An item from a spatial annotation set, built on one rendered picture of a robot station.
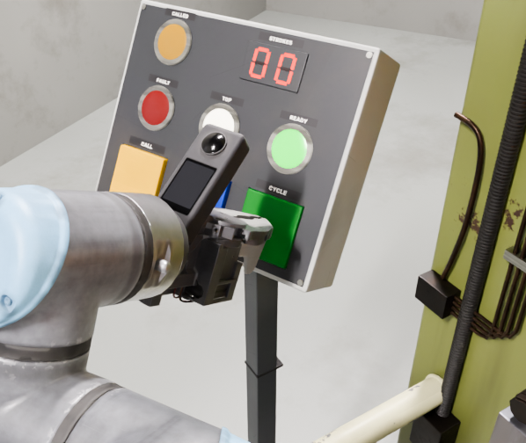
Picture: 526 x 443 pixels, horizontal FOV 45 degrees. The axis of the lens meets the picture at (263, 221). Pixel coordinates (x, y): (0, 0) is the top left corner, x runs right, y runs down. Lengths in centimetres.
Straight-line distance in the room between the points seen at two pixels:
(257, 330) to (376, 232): 151
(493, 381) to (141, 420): 68
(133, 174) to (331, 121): 28
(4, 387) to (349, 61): 47
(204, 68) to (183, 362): 129
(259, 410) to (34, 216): 82
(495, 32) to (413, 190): 200
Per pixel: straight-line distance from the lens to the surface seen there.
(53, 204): 44
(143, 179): 83
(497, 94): 83
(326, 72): 72
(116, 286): 47
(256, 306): 99
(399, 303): 218
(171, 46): 83
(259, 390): 113
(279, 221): 72
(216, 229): 59
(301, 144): 71
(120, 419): 43
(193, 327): 206
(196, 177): 58
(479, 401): 106
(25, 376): 45
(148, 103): 84
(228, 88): 78
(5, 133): 309
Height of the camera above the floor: 143
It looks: 35 degrees down
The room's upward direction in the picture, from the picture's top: straight up
